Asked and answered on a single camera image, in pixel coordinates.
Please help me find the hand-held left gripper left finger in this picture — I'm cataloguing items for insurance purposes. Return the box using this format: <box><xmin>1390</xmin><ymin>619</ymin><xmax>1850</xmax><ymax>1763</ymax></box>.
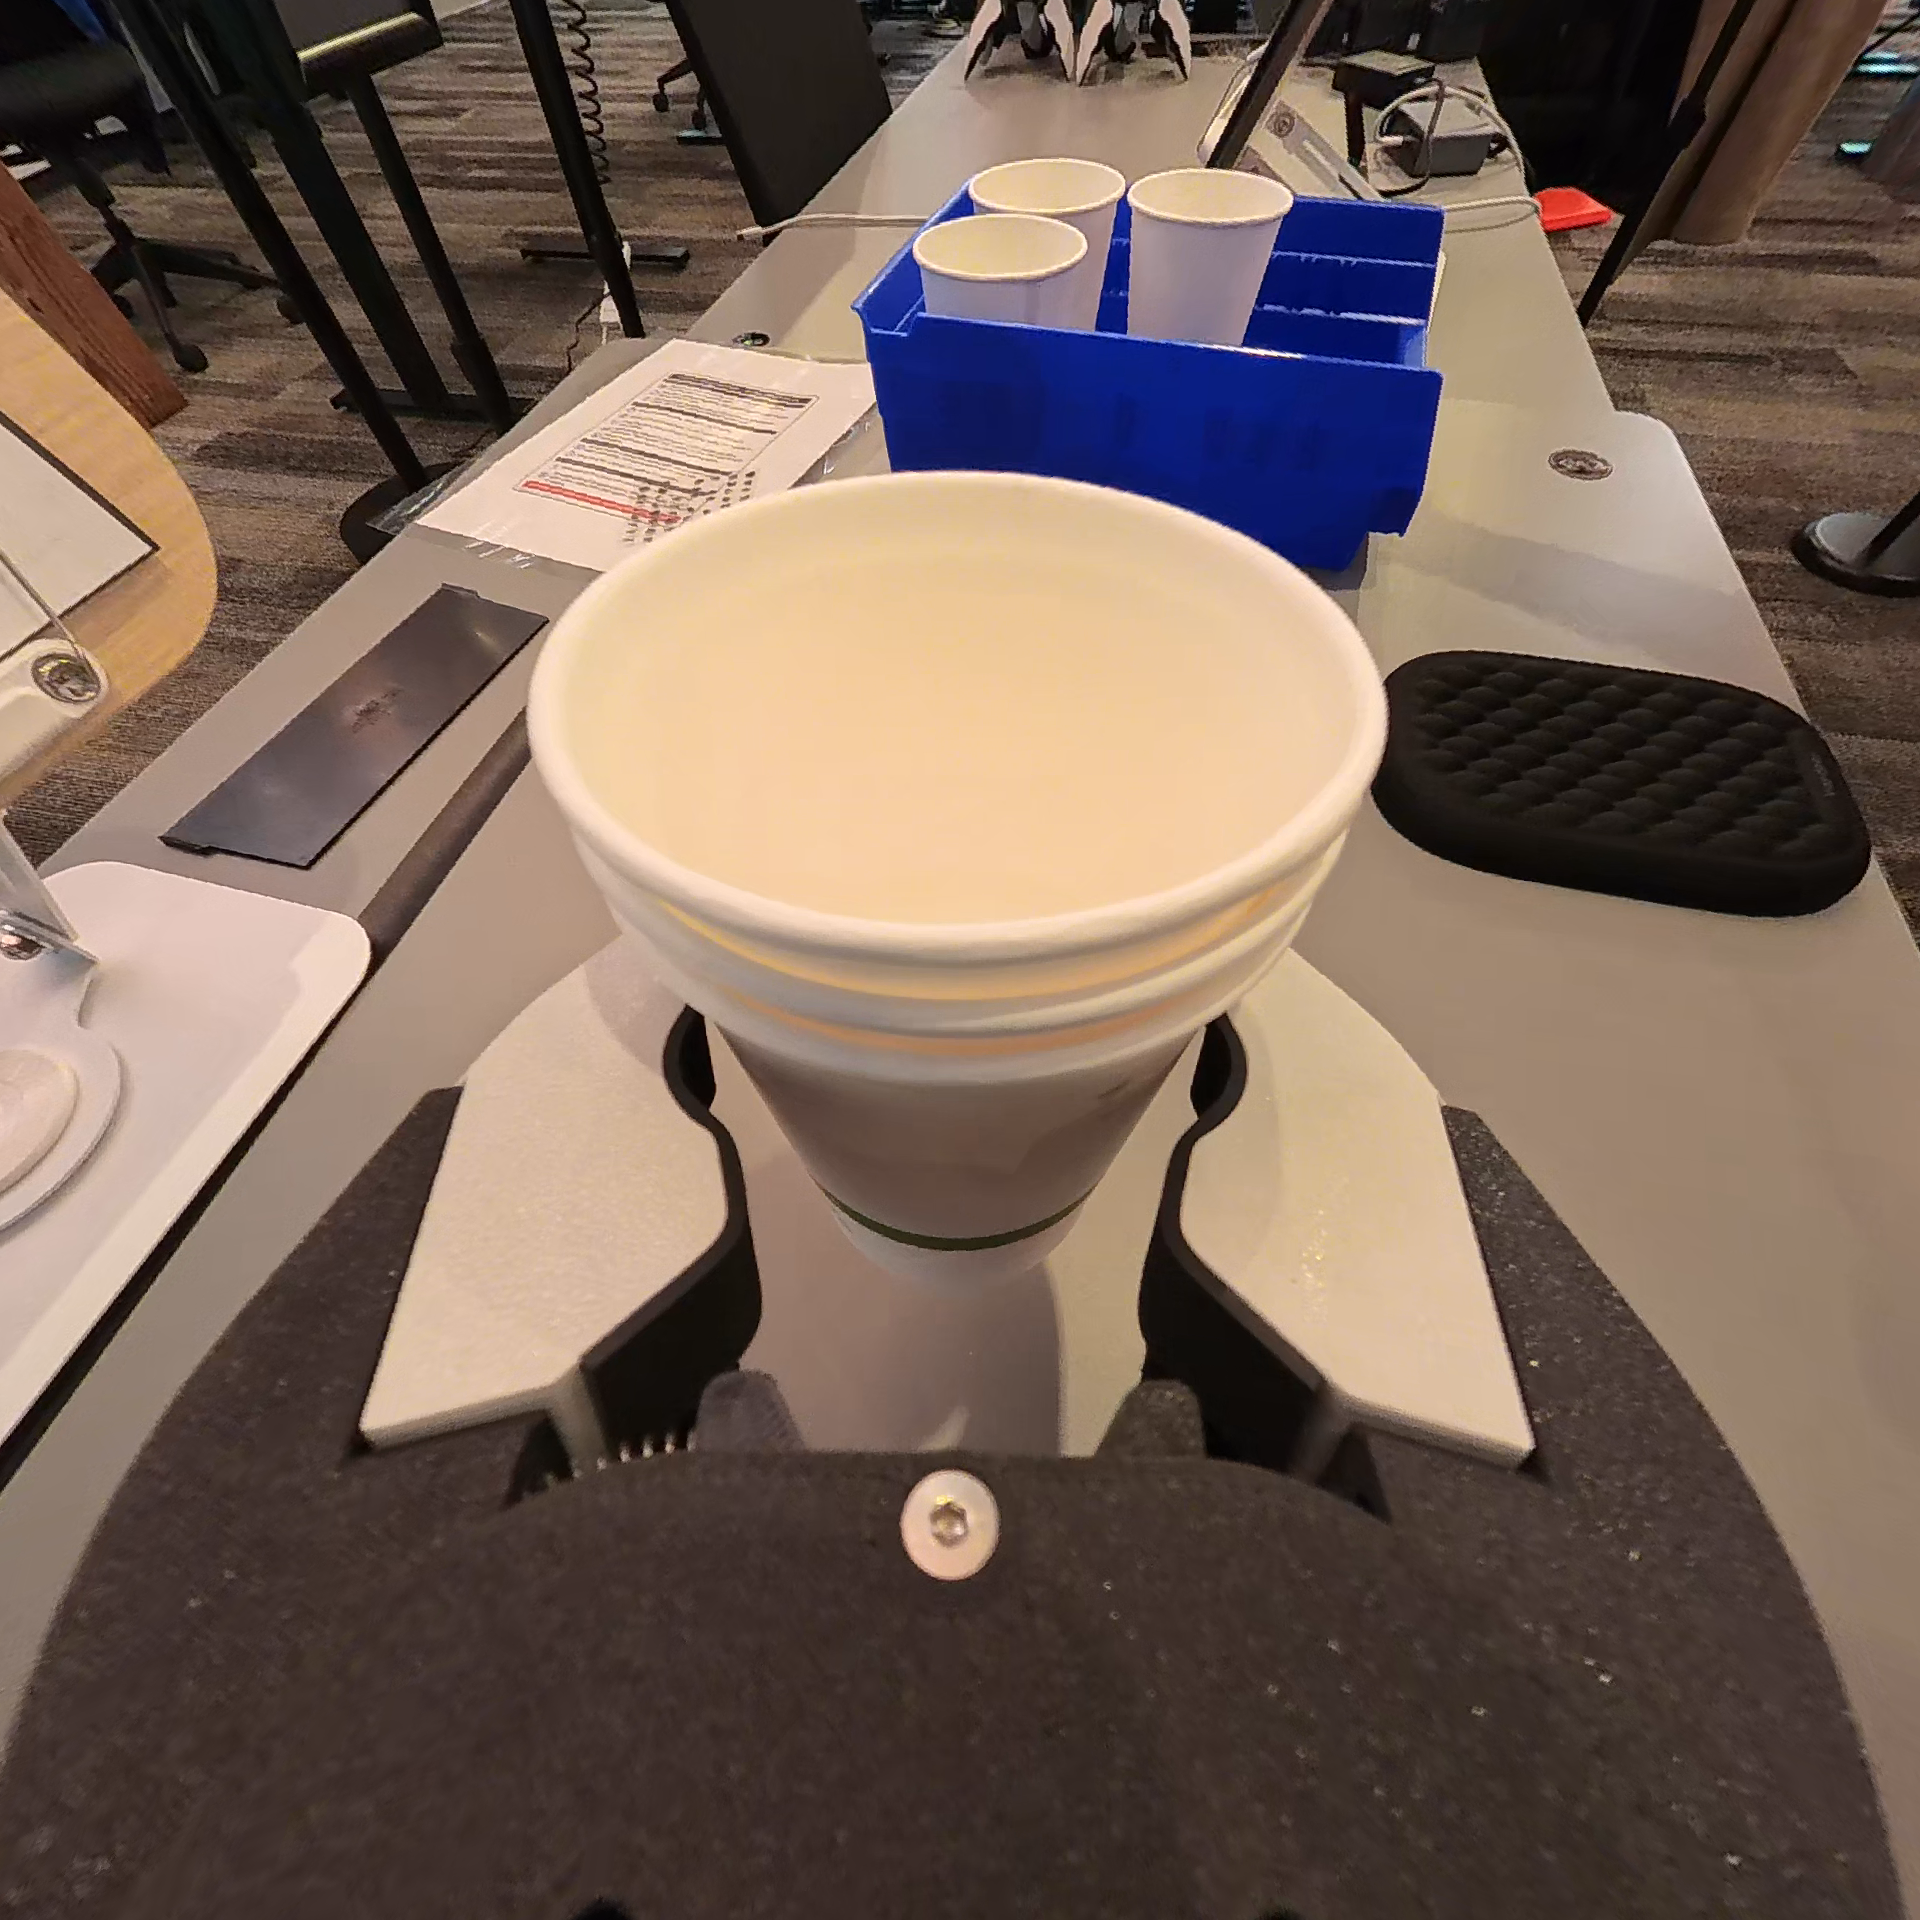
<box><xmin>357</xmin><ymin>933</ymin><xmax>757</xmax><ymax>1469</ymax></box>

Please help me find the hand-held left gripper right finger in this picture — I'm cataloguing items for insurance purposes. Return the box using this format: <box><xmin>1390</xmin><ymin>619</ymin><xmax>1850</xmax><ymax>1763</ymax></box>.
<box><xmin>1153</xmin><ymin>964</ymin><xmax>1539</xmax><ymax>1484</ymax></box>

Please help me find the white paper cup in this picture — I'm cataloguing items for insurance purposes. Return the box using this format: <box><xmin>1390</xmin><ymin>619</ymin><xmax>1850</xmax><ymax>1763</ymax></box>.
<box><xmin>912</xmin><ymin>215</ymin><xmax>1092</xmax><ymax>326</ymax></box>
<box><xmin>965</xmin><ymin>158</ymin><xmax>1127</xmax><ymax>292</ymax></box>
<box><xmin>526</xmin><ymin>473</ymin><xmax>1389</xmax><ymax>970</ymax></box>
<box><xmin>621</xmin><ymin>915</ymin><xmax>1309</xmax><ymax>1291</ymax></box>
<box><xmin>575</xmin><ymin>832</ymin><xmax>1351</xmax><ymax>1003</ymax></box>
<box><xmin>1127</xmin><ymin>168</ymin><xmax>1297</xmax><ymax>346</ymax></box>

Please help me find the blue plastic bin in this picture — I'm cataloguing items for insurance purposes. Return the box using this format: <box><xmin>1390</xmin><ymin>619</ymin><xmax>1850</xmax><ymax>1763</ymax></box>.
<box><xmin>853</xmin><ymin>180</ymin><xmax>1447</xmax><ymax>574</ymax></box>

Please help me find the black quilted mouse pad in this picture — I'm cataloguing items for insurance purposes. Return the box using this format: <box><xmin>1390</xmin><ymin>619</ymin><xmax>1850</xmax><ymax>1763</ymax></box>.
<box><xmin>1372</xmin><ymin>648</ymin><xmax>1874</xmax><ymax>922</ymax></box>

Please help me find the black flat plate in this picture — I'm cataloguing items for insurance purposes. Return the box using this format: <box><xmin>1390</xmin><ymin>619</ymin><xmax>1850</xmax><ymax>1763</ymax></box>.
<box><xmin>157</xmin><ymin>584</ymin><xmax>552</xmax><ymax>868</ymax></box>

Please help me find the instruction sheet on stand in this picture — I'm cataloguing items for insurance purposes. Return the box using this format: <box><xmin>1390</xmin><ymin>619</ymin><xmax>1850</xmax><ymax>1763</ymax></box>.
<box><xmin>0</xmin><ymin>548</ymin><xmax>110</xmax><ymax>970</ymax></box>

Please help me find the instruction board on wood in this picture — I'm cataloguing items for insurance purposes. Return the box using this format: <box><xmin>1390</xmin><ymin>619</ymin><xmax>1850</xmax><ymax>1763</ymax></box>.
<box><xmin>0</xmin><ymin>286</ymin><xmax>221</xmax><ymax>797</ymax></box>

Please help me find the laminated instruction sheet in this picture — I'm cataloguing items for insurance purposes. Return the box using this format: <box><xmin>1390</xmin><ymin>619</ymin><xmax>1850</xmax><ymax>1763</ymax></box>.
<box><xmin>406</xmin><ymin>336</ymin><xmax>878</xmax><ymax>574</ymax></box>

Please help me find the printed document sheet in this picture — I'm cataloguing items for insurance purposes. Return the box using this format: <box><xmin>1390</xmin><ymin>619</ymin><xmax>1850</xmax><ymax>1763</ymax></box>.
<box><xmin>0</xmin><ymin>413</ymin><xmax>160</xmax><ymax>663</ymax></box>

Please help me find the black round stand base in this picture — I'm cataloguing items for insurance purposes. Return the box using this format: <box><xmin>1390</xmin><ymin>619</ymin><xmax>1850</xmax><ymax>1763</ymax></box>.
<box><xmin>1791</xmin><ymin>493</ymin><xmax>1920</xmax><ymax>604</ymax></box>

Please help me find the brown wooden cabinet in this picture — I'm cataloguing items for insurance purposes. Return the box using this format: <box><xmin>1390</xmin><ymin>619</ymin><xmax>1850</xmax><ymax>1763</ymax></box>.
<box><xmin>0</xmin><ymin>158</ymin><xmax>190</xmax><ymax>437</ymax></box>

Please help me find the white power adapter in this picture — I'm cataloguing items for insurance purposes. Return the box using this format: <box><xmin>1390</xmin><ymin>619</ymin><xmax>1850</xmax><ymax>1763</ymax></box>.
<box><xmin>1377</xmin><ymin>83</ymin><xmax>1522</xmax><ymax>170</ymax></box>

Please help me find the black tripod leg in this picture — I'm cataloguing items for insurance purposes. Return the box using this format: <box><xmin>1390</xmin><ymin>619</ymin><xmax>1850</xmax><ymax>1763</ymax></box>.
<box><xmin>1573</xmin><ymin>0</ymin><xmax>1761</xmax><ymax>329</ymax></box>

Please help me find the black stand rod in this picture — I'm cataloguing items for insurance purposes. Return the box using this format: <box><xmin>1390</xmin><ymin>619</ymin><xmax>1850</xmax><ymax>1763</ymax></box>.
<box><xmin>1209</xmin><ymin>0</ymin><xmax>1334</xmax><ymax>170</ymax></box>

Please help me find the black chair back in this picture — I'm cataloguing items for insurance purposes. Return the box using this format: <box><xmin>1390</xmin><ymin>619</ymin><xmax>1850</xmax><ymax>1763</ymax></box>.
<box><xmin>658</xmin><ymin>0</ymin><xmax>893</xmax><ymax>228</ymax></box>

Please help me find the white black tabletop device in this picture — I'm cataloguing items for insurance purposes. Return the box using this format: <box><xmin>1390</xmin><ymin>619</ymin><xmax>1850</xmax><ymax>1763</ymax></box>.
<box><xmin>962</xmin><ymin>0</ymin><xmax>1077</xmax><ymax>83</ymax></box>
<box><xmin>1077</xmin><ymin>0</ymin><xmax>1199</xmax><ymax>84</ymax></box>

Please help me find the black office chair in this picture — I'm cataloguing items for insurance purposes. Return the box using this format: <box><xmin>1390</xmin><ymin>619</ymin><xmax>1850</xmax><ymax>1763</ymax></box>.
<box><xmin>0</xmin><ymin>0</ymin><xmax>301</xmax><ymax>375</ymax></box>

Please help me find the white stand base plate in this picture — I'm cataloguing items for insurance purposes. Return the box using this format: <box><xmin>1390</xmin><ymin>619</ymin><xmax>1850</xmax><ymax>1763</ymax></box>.
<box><xmin>0</xmin><ymin>858</ymin><xmax>371</xmax><ymax>1451</ymax></box>

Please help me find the white cable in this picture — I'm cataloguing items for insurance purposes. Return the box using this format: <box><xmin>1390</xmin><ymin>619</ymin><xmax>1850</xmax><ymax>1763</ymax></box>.
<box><xmin>742</xmin><ymin>206</ymin><xmax>971</xmax><ymax>246</ymax></box>

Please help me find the black coiled cable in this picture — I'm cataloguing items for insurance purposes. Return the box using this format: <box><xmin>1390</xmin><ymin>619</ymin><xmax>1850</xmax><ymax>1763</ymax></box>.
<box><xmin>559</xmin><ymin>0</ymin><xmax>614</xmax><ymax>172</ymax></box>

